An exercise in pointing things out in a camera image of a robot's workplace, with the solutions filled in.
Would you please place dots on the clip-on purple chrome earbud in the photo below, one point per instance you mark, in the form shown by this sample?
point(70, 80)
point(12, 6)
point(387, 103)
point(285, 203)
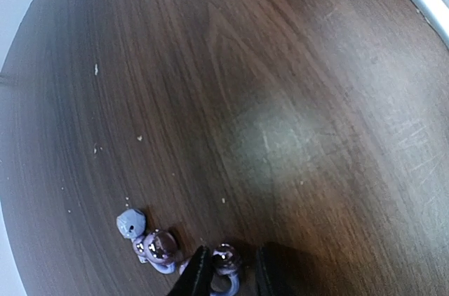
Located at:
point(159, 248)

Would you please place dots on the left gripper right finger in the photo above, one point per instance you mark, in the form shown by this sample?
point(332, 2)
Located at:
point(277, 272)

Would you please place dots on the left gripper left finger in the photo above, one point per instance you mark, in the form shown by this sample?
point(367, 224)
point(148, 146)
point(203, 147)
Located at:
point(196, 279)

